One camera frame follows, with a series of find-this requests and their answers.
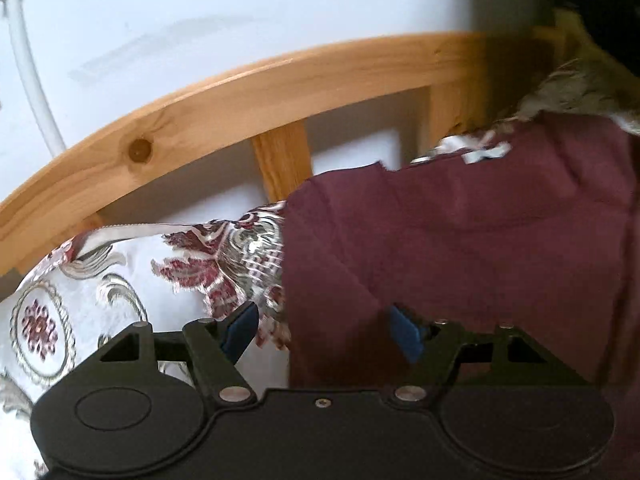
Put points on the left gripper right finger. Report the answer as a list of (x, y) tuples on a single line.
[(431, 348)]

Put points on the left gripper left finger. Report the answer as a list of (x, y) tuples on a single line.
[(214, 348)]

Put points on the maroon long-sleeve garment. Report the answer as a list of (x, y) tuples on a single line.
[(546, 238)]

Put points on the floral white satin bedspread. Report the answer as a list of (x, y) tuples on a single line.
[(76, 300)]

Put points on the wooden bed frame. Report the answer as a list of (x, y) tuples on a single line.
[(462, 80)]

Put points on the white wall pipe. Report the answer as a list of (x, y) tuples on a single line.
[(27, 70)]

